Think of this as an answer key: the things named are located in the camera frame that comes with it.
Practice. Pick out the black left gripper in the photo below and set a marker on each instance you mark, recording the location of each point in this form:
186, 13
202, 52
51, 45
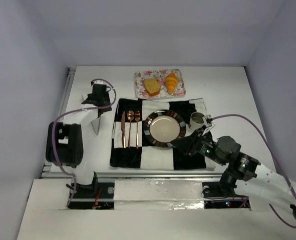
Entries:
97, 100

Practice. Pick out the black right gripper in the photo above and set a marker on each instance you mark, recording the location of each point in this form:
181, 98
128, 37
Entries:
195, 142

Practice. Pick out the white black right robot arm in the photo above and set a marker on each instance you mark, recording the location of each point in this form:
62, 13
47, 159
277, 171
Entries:
244, 174

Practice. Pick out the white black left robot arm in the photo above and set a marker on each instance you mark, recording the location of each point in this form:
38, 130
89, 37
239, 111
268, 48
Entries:
65, 143

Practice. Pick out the bread slice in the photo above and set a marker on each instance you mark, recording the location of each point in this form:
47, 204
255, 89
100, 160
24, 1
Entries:
152, 86

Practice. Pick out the steel cup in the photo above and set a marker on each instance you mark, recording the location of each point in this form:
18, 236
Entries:
196, 120

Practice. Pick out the copper table knife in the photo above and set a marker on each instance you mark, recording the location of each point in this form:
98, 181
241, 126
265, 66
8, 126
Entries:
123, 130

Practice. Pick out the copper spoon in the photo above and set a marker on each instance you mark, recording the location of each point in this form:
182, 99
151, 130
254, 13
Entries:
130, 117

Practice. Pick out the dark rimmed ceramic plate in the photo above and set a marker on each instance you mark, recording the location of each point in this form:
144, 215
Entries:
162, 127

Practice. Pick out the copper fork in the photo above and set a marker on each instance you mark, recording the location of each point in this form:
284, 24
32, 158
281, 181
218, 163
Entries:
137, 119

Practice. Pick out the black white checkered cloth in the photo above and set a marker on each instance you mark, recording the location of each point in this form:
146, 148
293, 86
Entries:
148, 156

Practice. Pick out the floral rectangular tray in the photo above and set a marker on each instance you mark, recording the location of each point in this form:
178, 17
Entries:
141, 93

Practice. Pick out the orange croissant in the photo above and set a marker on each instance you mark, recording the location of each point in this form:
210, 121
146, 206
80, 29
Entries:
171, 82

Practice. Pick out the white foam front panel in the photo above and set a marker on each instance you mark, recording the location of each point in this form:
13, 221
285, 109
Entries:
158, 195

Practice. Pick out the aluminium frame rail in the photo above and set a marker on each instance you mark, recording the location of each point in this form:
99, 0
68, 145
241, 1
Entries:
46, 172

